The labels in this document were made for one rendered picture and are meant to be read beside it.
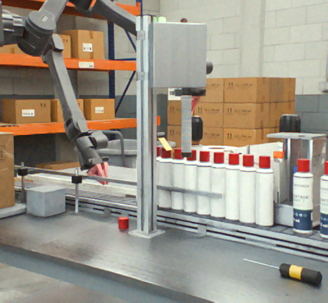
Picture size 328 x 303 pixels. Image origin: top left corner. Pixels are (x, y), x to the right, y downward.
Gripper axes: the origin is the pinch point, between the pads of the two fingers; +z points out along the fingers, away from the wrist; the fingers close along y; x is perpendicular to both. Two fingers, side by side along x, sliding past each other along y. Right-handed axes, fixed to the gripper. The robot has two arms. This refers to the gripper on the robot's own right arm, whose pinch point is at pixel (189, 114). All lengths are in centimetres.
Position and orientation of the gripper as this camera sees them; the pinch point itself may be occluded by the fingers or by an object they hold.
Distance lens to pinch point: 195.5
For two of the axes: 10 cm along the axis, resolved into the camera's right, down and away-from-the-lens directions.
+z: 0.1, 9.9, 1.1
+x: -6.0, 0.9, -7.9
